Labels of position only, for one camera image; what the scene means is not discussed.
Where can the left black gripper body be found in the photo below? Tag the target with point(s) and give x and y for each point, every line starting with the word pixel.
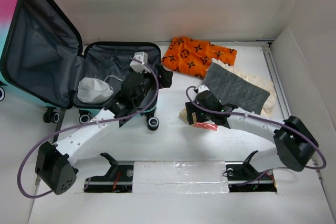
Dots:
pixel 162 82

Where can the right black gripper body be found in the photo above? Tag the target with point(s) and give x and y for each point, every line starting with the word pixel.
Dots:
pixel 201 116

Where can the clear red zip bag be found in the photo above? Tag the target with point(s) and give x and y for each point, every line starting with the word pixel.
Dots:
pixel 206 126

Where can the yellow small box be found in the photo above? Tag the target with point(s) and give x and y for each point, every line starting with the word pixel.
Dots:
pixel 183 116

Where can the grey plush blanket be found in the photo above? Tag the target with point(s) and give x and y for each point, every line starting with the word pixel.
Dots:
pixel 230 88

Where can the orange patterned plush blanket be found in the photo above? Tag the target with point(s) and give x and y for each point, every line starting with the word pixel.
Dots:
pixel 193 57

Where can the white face mask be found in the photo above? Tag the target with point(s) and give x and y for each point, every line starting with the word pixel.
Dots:
pixel 95 91

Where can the teal pink suitcase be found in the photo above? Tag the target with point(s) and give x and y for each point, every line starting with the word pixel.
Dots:
pixel 43 58

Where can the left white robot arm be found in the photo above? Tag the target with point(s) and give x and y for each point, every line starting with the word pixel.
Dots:
pixel 56 162

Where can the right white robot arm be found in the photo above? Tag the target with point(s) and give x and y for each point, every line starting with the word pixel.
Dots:
pixel 293 144

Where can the white foam cover plate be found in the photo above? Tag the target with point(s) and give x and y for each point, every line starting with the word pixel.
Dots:
pixel 198 177

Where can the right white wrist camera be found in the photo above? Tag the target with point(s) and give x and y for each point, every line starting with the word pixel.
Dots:
pixel 200 89

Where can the aluminium frame rail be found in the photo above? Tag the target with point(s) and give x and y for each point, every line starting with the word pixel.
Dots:
pixel 306 183

